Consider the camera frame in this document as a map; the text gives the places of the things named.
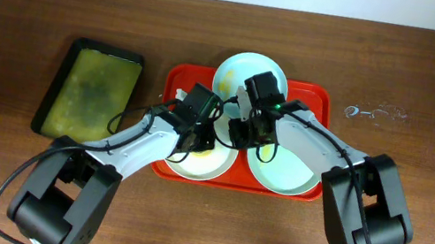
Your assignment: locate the green and yellow sponge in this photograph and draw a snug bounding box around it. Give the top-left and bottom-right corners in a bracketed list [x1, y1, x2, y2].
[191, 150, 214, 157]

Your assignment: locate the light blue plate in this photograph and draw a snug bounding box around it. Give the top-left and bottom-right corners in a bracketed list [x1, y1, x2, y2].
[212, 52, 288, 118]

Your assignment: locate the white plate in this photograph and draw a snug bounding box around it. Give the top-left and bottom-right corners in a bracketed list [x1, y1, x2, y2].
[165, 116, 239, 181]

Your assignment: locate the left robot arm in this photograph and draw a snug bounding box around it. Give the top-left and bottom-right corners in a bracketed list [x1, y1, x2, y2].
[6, 84, 223, 244]

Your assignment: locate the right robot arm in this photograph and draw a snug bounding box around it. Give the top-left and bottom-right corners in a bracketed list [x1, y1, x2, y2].
[229, 72, 413, 244]

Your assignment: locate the red plastic tray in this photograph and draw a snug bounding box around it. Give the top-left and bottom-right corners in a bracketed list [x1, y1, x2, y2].
[150, 64, 331, 202]

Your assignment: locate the black tray with yellow liquid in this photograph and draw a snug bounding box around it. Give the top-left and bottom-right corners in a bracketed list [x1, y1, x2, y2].
[30, 37, 145, 143]

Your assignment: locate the light green plate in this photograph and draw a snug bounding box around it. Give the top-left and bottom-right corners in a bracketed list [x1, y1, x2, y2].
[247, 145, 320, 196]

